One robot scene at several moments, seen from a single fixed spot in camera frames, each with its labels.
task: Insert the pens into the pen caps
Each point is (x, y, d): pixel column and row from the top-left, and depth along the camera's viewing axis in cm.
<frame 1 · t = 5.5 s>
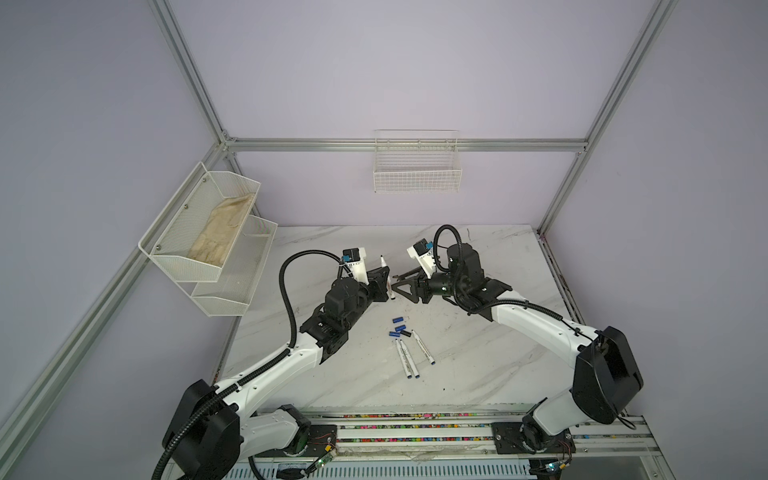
left hand: (387, 269, 76), fingers closed
right hand: (396, 282, 76), fingers open
white marker pen: (402, 358, 88), point 2 cm above the table
white marker pen 2: (409, 360, 88), point 2 cm above the table
white marker pen 3: (423, 347, 90), point 2 cm above the table
blue pen cap far: (396, 320, 97), on the table
blue pen cap: (400, 328, 95), on the table
blue pen cap 2: (394, 334, 94), on the table
black pen cap: (406, 333, 95), on the table
lower white mesh shelf basket: (240, 280, 91), point 14 cm above the table
beige cloth in basket: (222, 229, 82), point 30 cm above the table

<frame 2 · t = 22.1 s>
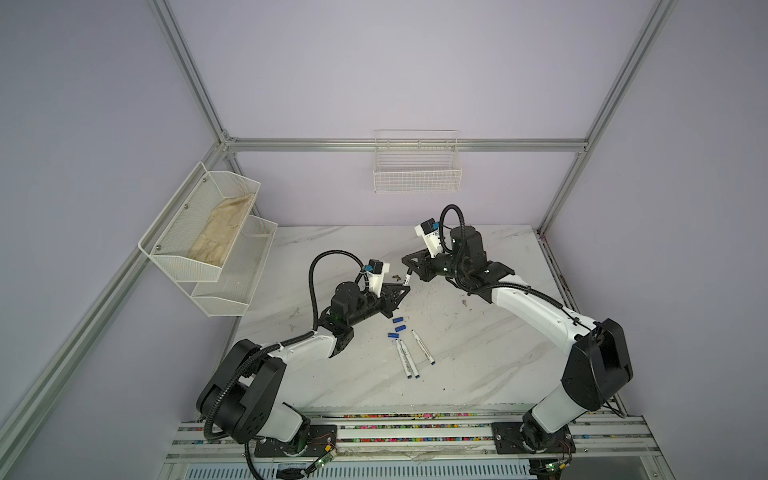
left hand: (404, 284, 80), fingers closed
right hand: (404, 263, 80), fingers closed
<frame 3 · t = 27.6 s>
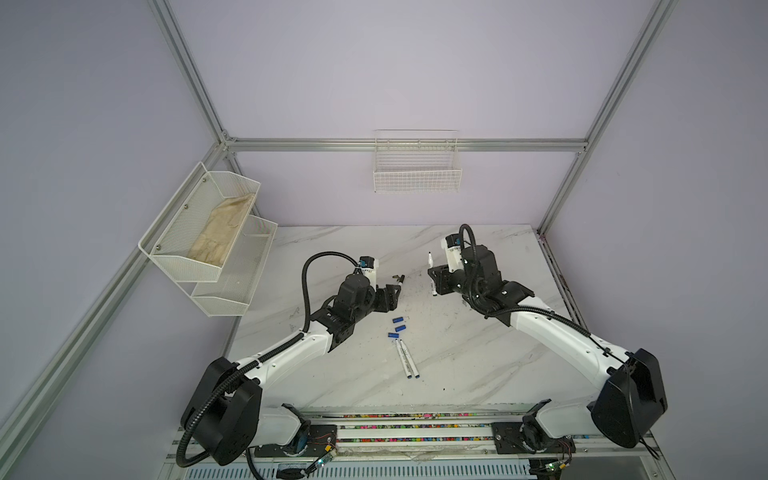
left hand: (389, 288, 83), fingers open
right hand: (427, 269, 80), fingers closed
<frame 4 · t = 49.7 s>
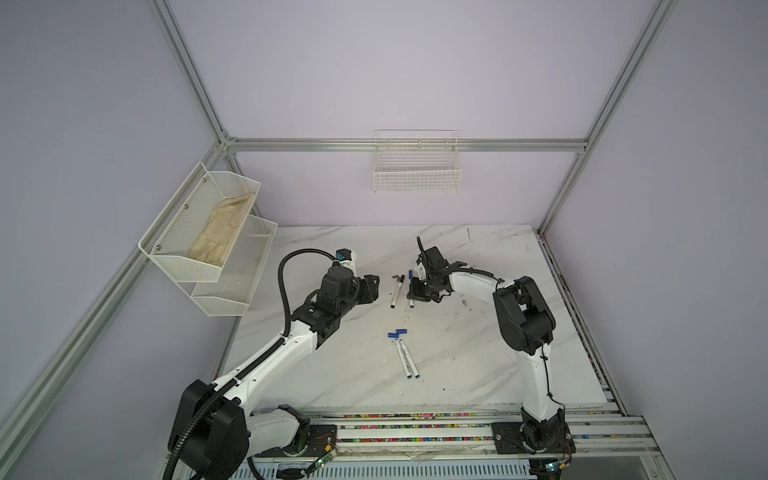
left hand: (370, 281, 81), fingers open
right hand: (407, 295, 100), fingers closed
blue pen cap: (399, 331, 95), on the table
